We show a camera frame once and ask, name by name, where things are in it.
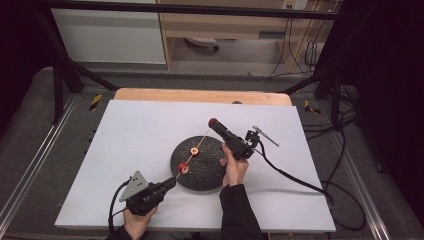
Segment white cabinet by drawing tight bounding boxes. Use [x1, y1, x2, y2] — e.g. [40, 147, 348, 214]
[51, 0, 167, 65]

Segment black metal frame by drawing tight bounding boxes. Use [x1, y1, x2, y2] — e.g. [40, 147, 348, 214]
[33, 0, 354, 127]

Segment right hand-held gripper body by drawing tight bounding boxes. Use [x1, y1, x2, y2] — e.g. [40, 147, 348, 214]
[225, 125, 280, 160]

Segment light wooden desk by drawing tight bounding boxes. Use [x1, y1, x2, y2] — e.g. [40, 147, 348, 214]
[156, 0, 334, 74]

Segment person's left hand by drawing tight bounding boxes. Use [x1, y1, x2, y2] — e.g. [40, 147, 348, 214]
[122, 206, 158, 240]

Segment dark curtain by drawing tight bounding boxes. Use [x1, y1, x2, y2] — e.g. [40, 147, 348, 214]
[328, 0, 424, 218]
[0, 0, 54, 133]

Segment person's right hand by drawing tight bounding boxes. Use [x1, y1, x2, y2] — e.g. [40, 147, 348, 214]
[219, 143, 250, 188]

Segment white chair base with wheel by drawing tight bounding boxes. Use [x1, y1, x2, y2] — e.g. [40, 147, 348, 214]
[184, 36, 221, 53]

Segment white board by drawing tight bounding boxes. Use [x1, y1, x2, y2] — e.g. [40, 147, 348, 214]
[54, 99, 337, 233]

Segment thin wooden skewer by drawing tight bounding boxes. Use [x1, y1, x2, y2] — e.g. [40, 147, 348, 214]
[175, 129, 211, 181]

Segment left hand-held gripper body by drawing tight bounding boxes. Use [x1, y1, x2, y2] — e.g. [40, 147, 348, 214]
[119, 170, 167, 216]

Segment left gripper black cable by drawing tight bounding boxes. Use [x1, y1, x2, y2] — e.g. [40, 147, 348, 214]
[107, 178, 133, 235]

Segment white wall socket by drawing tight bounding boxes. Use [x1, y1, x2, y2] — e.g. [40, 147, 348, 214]
[281, 0, 309, 11]

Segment yellow and black tape strip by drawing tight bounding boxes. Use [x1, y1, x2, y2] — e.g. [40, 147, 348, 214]
[303, 99, 321, 116]
[88, 93, 104, 112]

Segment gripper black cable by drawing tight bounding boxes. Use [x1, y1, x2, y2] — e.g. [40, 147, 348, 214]
[107, 178, 133, 235]
[254, 138, 368, 232]

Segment aluminium floor rail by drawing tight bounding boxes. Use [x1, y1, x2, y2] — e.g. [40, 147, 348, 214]
[333, 133, 392, 240]
[0, 94, 80, 228]

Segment hanging black cables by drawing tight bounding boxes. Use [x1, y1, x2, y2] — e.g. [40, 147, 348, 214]
[267, 16, 322, 80]

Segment round black plate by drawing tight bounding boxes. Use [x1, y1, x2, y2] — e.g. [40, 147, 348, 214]
[170, 135, 232, 192]

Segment black floor cables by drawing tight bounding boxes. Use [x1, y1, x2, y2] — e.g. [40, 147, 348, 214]
[301, 84, 359, 142]

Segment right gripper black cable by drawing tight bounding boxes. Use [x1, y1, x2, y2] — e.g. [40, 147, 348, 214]
[254, 138, 368, 232]

